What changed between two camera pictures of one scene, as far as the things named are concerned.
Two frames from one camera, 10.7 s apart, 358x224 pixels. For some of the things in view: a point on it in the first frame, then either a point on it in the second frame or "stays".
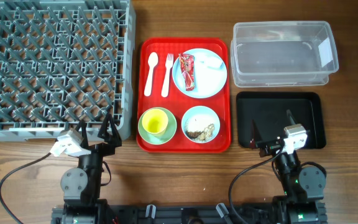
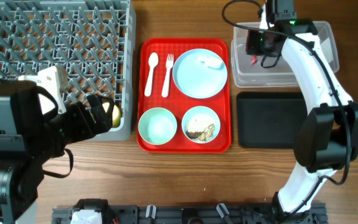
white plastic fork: x=169 y=61 stays
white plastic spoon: x=152 y=60 stays
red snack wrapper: x=188 y=70 to x=254 y=59
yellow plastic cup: x=155 y=121 to x=116 y=114
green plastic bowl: x=156 y=139 stays
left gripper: x=106 y=149 to x=102 y=122
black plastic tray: x=270 y=111 stays
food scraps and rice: x=201 y=136 stays
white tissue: x=211 y=62 stays
